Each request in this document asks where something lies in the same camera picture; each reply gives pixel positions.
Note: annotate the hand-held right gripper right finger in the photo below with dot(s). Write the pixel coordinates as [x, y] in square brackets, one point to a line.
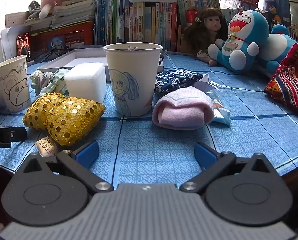
[205, 154]

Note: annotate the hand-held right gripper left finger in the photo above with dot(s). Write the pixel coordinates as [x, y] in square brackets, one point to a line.
[86, 153]

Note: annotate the gold sequin pillow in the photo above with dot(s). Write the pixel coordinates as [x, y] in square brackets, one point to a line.
[40, 111]
[72, 120]

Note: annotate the clear plastic packet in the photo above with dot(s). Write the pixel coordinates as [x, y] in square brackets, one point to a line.
[220, 113]

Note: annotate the pink towel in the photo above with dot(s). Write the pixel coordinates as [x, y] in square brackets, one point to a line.
[181, 110]

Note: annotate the pastel fabric scrunchie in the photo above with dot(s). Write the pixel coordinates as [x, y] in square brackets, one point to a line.
[47, 81]

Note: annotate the white foam block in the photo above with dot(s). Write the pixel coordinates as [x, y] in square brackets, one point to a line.
[86, 82]

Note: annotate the blue floral fabric pouch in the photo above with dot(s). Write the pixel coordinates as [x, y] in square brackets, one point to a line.
[176, 78]

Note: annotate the white shallow tray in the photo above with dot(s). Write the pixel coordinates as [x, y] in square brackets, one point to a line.
[88, 57]

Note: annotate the small printed sachet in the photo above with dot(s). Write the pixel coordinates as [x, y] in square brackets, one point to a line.
[47, 146]

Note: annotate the blue grid tablecloth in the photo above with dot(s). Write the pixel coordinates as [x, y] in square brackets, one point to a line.
[164, 150]

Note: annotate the paper cup with black drawing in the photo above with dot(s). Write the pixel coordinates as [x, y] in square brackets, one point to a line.
[12, 85]

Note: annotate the paper cup with dog drawing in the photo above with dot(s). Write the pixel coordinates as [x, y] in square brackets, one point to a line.
[132, 80]

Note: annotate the white board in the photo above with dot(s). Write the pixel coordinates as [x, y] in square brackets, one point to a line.
[8, 42]

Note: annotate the black bicycle model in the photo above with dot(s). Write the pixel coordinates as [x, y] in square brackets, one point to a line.
[55, 53]

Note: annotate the black clip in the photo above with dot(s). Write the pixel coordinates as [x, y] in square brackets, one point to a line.
[161, 63]

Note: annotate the red patterned cloth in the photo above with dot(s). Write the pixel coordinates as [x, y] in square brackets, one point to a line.
[291, 85]

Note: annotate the grey grid board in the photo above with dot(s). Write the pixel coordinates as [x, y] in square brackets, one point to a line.
[16, 20]

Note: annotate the red plastic crate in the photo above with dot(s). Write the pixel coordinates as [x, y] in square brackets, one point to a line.
[73, 36]

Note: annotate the blue cat plush toy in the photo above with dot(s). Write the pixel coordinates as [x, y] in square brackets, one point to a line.
[276, 47]
[244, 37]

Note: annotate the brown haired doll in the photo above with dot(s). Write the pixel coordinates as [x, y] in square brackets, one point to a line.
[209, 27]

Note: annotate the grey figurine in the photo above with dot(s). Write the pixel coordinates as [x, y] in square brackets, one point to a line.
[33, 11]

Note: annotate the red can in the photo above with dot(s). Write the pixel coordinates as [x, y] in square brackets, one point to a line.
[192, 17]

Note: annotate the row of upright books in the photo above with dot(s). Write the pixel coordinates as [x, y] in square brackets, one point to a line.
[138, 22]

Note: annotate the pink plush toy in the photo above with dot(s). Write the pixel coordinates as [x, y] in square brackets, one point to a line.
[52, 1]

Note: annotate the stack of flat books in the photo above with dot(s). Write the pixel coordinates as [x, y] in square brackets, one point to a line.
[73, 10]

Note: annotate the blue cartoon box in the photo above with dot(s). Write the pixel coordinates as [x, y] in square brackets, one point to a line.
[276, 5]

